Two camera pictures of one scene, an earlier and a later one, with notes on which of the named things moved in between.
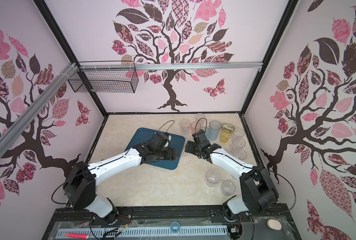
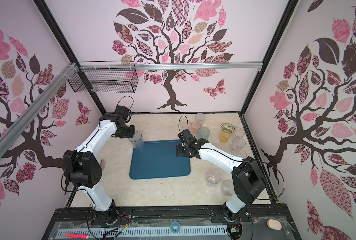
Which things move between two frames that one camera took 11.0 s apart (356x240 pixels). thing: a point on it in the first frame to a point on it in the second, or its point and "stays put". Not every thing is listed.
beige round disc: x=274 y=224 stays put
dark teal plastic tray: x=143 y=135 to x=159 y=160
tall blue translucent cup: x=214 y=128 to x=137 y=142
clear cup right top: x=239 y=132 stays put
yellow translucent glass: x=227 y=129 stays put
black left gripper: x=171 y=154 to x=130 y=134
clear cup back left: x=184 y=125 stays put
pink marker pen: x=76 y=235 stays put
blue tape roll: x=175 y=227 stays put
